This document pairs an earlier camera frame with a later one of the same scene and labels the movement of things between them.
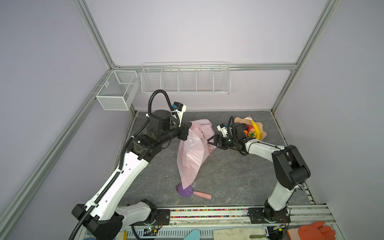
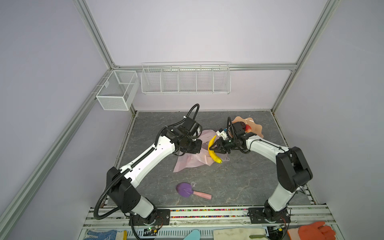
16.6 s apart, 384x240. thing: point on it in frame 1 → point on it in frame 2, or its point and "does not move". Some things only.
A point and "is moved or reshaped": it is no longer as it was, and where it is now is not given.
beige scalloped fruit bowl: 247,120 does not move
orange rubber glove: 315,231 does not move
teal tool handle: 194,235 does not move
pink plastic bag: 193,153 is moved or reshaped
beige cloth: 238,234 does not move
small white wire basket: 119,90 does not move
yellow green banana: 257,130 → 211,152
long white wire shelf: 186,77 does not move
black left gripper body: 182,131 → 193,146
